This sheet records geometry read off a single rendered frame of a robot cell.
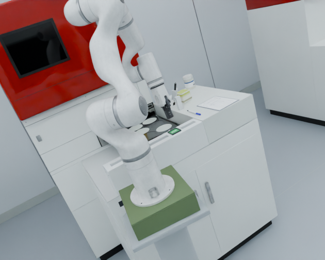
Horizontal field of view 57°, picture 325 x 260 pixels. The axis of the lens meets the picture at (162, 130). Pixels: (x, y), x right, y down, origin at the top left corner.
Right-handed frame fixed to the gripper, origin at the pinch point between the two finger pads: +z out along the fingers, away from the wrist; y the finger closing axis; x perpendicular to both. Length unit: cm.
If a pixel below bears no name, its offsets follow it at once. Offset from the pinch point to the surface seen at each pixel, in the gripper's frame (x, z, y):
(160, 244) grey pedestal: -36, 44, 24
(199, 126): 12.7, 12.8, 1.2
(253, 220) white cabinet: 31, 87, -15
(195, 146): 6.8, 21.8, -0.8
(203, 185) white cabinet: 4.6, 45.0, -5.6
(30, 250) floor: -115, 77, -147
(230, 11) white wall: 217, -58, -199
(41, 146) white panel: -63, -8, -58
